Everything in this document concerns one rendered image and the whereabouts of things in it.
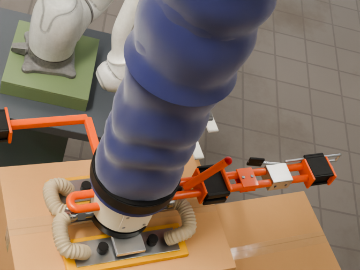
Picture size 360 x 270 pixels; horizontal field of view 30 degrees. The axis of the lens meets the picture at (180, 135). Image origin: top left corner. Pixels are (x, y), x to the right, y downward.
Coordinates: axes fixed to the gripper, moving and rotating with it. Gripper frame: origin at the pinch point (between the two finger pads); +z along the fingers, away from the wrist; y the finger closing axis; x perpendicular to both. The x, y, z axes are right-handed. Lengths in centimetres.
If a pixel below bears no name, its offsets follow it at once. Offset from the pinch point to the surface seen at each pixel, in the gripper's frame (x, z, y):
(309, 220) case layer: -59, 6, 53
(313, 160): -30.6, 11.8, -2.2
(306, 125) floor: -122, -74, 107
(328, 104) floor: -143, -87, 107
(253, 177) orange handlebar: -9.6, 14.2, -1.3
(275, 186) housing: -16.4, 17.1, 0.5
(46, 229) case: 48, 14, 13
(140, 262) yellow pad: 25.4, 28.3, 11.1
